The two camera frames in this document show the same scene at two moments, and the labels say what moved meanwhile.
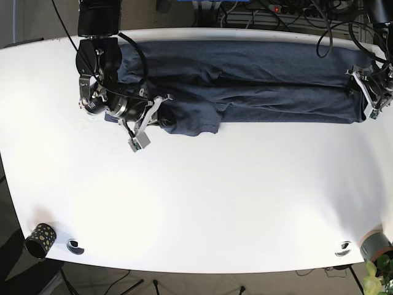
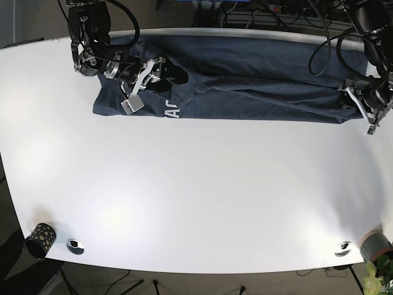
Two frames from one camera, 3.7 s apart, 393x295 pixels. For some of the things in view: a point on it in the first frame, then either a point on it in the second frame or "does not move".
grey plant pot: (374, 243) does not move
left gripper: (139, 138) → (151, 74)
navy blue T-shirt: (194, 86) does not move
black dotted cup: (40, 241) does not move
